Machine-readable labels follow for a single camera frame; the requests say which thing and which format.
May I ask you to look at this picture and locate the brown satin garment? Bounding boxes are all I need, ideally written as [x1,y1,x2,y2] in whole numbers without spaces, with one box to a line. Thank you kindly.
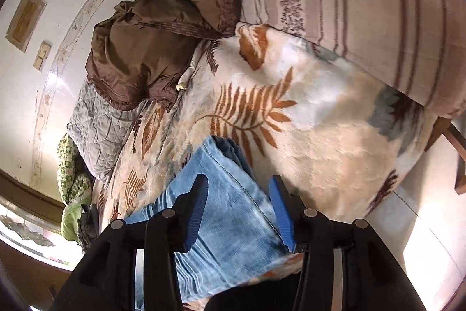
[85,0,243,111]

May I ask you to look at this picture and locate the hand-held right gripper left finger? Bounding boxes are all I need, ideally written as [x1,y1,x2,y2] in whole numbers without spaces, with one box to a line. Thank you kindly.
[49,173,209,311]

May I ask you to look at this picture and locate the stained glass window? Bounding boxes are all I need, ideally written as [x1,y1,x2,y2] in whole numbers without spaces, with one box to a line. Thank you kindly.
[0,196,82,266]

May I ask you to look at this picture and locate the light blue denim pants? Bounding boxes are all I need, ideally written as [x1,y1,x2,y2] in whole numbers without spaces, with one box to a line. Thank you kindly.
[124,135,304,311]

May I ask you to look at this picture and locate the grey quilted pillow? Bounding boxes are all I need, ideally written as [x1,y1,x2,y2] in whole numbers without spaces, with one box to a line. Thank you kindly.
[67,80,146,184]

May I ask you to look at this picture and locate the leaf print fleece blanket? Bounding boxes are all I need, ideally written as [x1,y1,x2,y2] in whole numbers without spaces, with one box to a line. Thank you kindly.
[91,21,452,311]

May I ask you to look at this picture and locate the plain green cloth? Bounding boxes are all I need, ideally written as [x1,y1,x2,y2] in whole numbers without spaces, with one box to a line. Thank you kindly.
[61,202,86,243]

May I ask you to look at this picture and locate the striped floral bedspread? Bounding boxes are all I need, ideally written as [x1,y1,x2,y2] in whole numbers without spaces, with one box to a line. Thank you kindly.
[189,0,466,118]

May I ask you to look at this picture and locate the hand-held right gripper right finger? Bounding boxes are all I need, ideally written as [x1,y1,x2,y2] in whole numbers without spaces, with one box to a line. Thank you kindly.
[269,175,419,311]

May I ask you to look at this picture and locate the green patterned quilt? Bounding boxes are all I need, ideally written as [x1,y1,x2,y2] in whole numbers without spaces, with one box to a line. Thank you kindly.
[56,132,93,205]

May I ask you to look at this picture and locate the wooden bed frame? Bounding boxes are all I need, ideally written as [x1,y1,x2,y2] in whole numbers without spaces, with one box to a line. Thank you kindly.
[424,116,466,195]

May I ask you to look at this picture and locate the small wall switch plate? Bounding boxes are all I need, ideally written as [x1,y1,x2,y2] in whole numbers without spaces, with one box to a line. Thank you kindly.
[33,40,52,71]

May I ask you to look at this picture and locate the dark grey denim pants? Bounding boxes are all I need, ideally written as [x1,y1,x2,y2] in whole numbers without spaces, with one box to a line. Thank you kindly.
[76,203,100,247]

